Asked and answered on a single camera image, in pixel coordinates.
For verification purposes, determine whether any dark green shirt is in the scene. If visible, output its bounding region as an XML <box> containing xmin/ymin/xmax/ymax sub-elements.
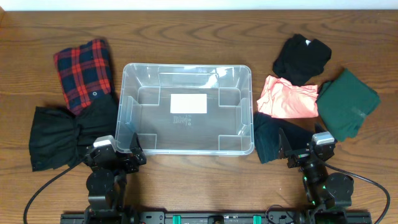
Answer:
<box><xmin>317</xmin><ymin>69</ymin><xmax>381</xmax><ymax>141</ymax></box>

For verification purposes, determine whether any large black garment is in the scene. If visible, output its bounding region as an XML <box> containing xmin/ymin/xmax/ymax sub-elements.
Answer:
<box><xmin>29</xmin><ymin>95</ymin><xmax>118</xmax><ymax>172</ymax></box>

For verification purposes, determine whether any clear plastic storage bin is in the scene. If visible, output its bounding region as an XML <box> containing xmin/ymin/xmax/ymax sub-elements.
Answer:
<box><xmin>115</xmin><ymin>63</ymin><xmax>254</xmax><ymax>156</ymax></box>

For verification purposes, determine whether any red navy plaid shirt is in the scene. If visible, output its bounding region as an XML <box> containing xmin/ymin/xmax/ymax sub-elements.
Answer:
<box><xmin>53</xmin><ymin>39</ymin><xmax>113</xmax><ymax>115</ymax></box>

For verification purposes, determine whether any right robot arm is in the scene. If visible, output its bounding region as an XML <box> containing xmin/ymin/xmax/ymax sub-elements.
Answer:
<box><xmin>279</xmin><ymin>129</ymin><xmax>354</xmax><ymax>210</ymax></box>

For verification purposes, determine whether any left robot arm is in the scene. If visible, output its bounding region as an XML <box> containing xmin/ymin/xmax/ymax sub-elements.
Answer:
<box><xmin>85</xmin><ymin>133</ymin><xmax>147</xmax><ymax>212</ymax></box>

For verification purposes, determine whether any dark teal ribbed garment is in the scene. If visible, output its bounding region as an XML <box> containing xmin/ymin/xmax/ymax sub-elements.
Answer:
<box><xmin>253</xmin><ymin>113</ymin><xmax>313</xmax><ymax>164</ymax></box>

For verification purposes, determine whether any pink folded shirt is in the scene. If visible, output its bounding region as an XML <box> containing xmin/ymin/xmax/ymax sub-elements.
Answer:
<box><xmin>257</xmin><ymin>76</ymin><xmax>318</xmax><ymax>119</ymax></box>

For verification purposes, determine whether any white label in bin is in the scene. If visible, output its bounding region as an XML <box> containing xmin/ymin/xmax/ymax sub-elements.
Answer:
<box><xmin>170</xmin><ymin>94</ymin><xmax>207</xmax><ymax>114</ymax></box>

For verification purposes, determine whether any small black folded garment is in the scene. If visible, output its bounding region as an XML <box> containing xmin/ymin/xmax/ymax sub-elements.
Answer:
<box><xmin>272</xmin><ymin>34</ymin><xmax>332</xmax><ymax>86</ymax></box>

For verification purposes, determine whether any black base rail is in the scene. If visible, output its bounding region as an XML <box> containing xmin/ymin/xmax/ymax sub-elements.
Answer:
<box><xmin>60</xmin><ymin>210</ymin><xmax>372</xmax><ymax>224</ymax></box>

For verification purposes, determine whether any left black cable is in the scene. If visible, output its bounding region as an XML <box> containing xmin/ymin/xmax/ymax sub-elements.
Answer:
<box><xmin>23</xmin><ymin>158</ymin><xmax>86</xmax><ymax>224</ymax></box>

